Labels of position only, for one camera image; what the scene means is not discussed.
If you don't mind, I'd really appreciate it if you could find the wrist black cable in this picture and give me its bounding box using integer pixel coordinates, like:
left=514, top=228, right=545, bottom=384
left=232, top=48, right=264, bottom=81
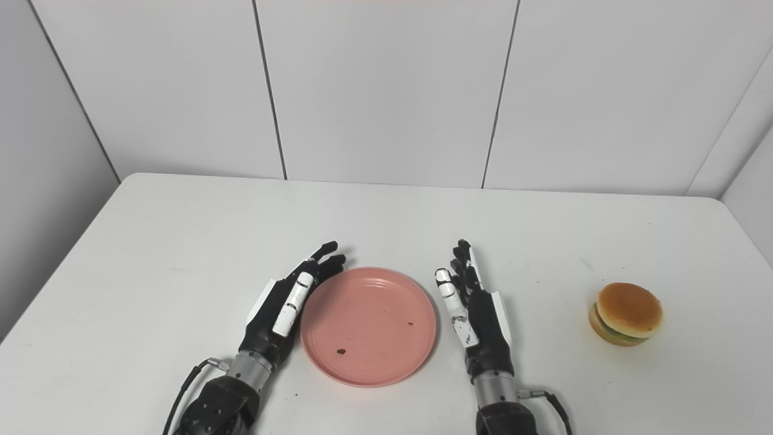
left=161, top=357, right=231, bottom=435
left=517, top=388, right=574, bottom=435

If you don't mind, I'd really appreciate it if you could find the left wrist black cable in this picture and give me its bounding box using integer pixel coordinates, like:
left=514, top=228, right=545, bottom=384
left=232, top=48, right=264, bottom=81
left=161, top=357, right=231, bottom=435

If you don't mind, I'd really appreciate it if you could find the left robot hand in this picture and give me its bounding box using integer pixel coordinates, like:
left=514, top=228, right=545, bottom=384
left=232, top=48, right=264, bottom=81
left=239, top=241, right=347, bottom=367

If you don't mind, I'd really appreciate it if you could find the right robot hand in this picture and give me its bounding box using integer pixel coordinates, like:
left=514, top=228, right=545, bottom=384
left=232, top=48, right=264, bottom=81
left=435, top=239, right=515, bottom=382

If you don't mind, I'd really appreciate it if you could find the toy hamburger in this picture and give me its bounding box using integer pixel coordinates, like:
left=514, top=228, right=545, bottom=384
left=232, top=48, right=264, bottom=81
left=588, top=282, right=664, bottom=347

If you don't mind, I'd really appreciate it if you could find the pink plate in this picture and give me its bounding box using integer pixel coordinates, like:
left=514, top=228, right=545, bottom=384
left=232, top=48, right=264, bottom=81
left=301, top=267, right=437, bottom=388

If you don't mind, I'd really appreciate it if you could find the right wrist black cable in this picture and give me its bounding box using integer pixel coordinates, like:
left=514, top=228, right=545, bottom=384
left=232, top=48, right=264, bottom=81
left=517, top=388, right=574, bottom=435

